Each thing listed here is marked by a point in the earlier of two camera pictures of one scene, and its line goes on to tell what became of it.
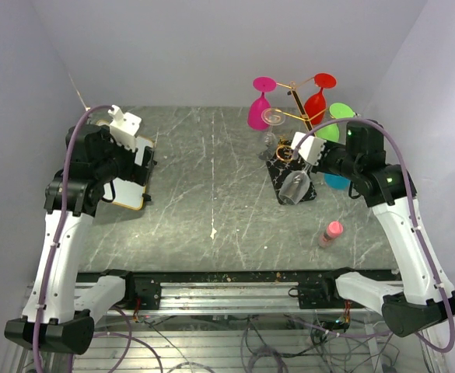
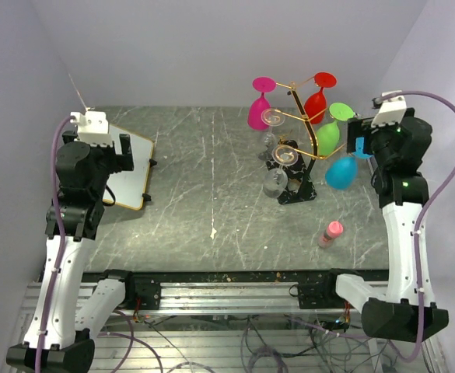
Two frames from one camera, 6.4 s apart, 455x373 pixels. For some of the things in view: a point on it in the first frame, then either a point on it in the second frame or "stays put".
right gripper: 327,146 to 358,127
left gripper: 134,172 to 120,162
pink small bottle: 334,229 stays put
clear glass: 271,116 stays put
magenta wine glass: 257,106 stays put
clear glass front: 295,185 to 276,179
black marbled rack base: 282,162 stays put
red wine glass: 316,105 stays put
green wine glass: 337,110 stays put
